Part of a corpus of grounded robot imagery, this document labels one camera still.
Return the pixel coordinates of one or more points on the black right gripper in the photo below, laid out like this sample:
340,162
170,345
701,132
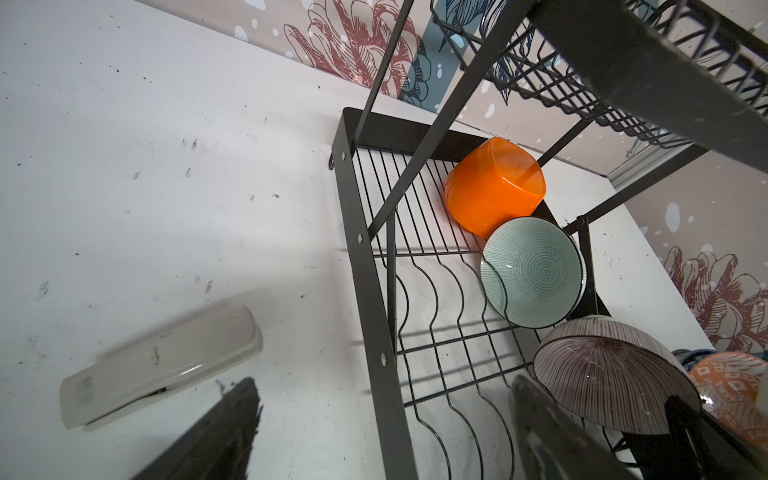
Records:
697,446

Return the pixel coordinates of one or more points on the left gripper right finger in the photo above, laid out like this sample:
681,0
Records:
551,445

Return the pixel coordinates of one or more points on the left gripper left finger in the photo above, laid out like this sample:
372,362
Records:
219,445

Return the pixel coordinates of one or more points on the blue patterned bowl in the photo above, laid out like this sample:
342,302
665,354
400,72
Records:
689,358

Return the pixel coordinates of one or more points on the pink patterned glass bowl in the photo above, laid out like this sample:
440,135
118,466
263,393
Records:
612,374

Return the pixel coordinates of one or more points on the light green ceramic bowl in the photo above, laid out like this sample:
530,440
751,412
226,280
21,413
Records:
532,272

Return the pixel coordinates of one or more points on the orange plastic bowl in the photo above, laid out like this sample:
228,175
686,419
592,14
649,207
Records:
495,183

